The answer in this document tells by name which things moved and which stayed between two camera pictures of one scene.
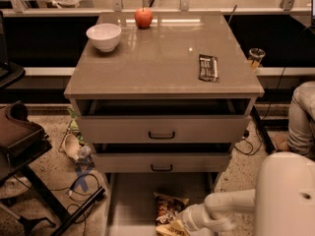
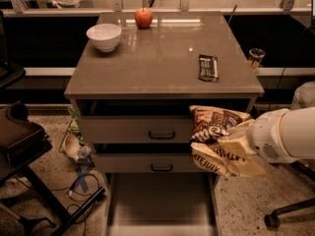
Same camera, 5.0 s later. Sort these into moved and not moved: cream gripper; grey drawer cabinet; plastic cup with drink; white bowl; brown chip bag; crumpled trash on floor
Moved: brown chip bag; cream gripper
Not moved: crumpled trash on floor; white bowl; grey drawer cabinet; plastic cup with drink
